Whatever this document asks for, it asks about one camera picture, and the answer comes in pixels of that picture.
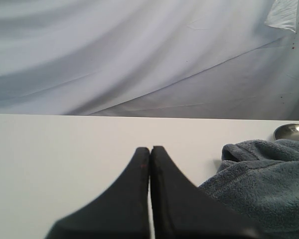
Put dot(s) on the round stainless steel plate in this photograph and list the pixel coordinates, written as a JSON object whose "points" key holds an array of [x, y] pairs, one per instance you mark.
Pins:
{"points": [[288, 131]]}

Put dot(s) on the grey-blue fleece towel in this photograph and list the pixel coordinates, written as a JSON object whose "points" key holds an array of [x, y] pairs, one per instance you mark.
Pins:
{"points": [[260, 179]]}

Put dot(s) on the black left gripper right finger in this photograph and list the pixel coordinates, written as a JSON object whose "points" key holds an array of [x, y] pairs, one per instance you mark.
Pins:
{"points": [[182, 211]]}

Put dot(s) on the white backdrop sheet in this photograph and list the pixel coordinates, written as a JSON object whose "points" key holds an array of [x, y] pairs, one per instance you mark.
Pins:
{"points": [[147, 58]]}

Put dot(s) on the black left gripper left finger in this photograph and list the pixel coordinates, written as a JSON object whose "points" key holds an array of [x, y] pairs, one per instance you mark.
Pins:
{"points": [[120, 212]]}

